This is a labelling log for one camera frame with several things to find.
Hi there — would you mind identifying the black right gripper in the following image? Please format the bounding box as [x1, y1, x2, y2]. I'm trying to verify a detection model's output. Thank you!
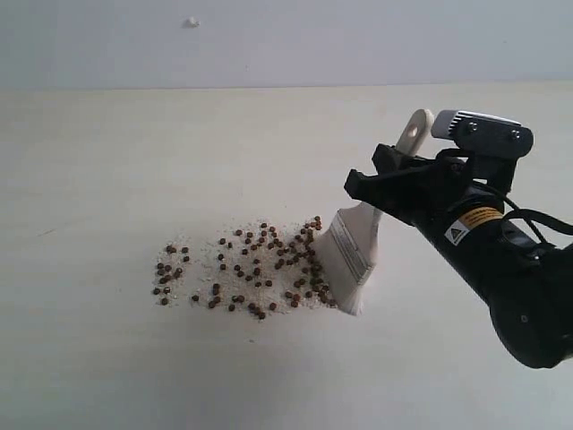
[344, 143, 515, 264]

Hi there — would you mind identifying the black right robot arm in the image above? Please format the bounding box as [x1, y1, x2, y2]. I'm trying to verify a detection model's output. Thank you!
[344, 144, 572, 369]

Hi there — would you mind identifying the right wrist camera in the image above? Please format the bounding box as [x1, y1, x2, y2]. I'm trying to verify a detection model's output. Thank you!
[431, 109, 534, 159]

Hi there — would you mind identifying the brown pellets and rice pile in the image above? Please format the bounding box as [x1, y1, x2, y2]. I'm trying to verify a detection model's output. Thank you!
[150, 215, 338, 321]

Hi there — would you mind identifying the wide white bristle paintbrush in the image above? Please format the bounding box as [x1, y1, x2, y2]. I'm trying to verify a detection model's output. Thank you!
[313, 108, 434, 316]

